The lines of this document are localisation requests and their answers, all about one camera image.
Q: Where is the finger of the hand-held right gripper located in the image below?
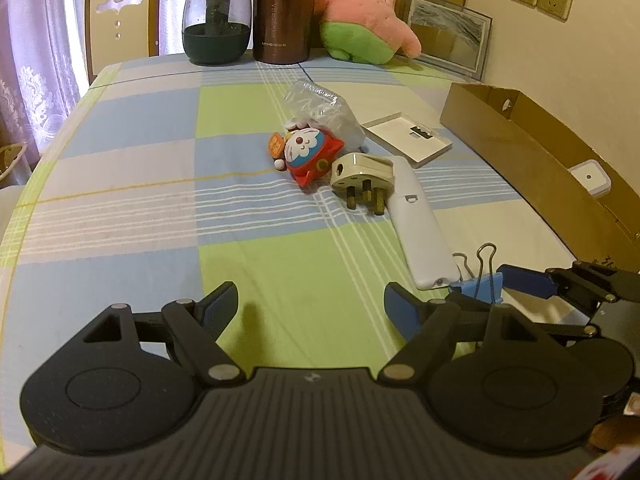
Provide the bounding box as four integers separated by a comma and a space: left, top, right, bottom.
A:
499, 259, 628, 306
500, 310, 598, 346

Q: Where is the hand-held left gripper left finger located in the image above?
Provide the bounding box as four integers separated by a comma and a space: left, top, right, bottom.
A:
82, 281, 246, 386

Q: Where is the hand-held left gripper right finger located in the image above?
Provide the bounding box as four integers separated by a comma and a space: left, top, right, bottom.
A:
377, 282, 551, 386

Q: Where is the blue binder clip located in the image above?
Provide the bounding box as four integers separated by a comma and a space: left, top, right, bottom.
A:
448, 242, 506, 306

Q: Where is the white remote control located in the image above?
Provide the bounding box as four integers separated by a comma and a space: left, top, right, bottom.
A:
387, 156, 461, 291

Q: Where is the white square device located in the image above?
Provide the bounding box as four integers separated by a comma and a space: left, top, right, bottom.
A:
570, 160, 612, 198

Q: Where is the brown cardboard box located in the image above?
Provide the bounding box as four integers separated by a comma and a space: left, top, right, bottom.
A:
440, 81, 640, 273

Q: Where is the cream three-pin plug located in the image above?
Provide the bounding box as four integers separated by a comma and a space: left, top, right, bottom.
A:
330, 152, 396, 216

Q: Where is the red cat toy figure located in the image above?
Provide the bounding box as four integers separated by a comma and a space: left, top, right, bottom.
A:
268, 119, 345, 188

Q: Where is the clear plastic bag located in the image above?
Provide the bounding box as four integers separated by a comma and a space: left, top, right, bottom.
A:
284, 79, 368, 153

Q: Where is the white red printed cloth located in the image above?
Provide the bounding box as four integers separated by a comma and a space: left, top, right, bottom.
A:
580, 447, 640, 480

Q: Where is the checkered tablecloth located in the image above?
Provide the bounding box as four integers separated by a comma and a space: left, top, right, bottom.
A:
0, 52, 581, 461

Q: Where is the beige basket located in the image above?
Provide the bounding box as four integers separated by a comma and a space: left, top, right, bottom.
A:
0, 142, 28, 183

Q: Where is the dark green glass jar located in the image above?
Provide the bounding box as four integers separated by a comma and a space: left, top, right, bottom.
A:
182, 0, 252, 66

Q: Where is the cream wooden chair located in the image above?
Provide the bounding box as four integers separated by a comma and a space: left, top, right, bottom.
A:
84, 0, 162, 86

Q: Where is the brown metal thermos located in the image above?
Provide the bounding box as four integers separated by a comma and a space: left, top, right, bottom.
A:
251, 0, 317, 65

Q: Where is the pink starfish plush toy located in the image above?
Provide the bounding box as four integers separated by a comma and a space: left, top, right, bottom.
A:
316, 0, 422, 66

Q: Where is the purple lace curtain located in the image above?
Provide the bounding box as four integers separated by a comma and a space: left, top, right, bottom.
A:
0, 0, 261, 171

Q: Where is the glass picture frame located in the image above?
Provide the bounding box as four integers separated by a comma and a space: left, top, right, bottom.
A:
402, 0, 493, 81

